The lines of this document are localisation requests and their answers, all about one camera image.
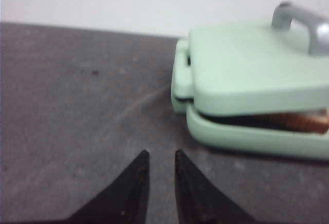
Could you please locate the mint green breakfast maker base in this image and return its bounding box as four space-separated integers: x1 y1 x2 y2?
171 39 328 160

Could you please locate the breakfast maker hinged lid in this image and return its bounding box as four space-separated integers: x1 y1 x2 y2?
189 3 328 116

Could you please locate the bread slice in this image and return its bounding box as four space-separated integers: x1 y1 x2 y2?
239 109 329 134

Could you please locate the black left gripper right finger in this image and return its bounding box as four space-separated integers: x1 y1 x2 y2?
175 150 256 223

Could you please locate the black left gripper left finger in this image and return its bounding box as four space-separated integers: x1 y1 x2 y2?
65 150 150 224

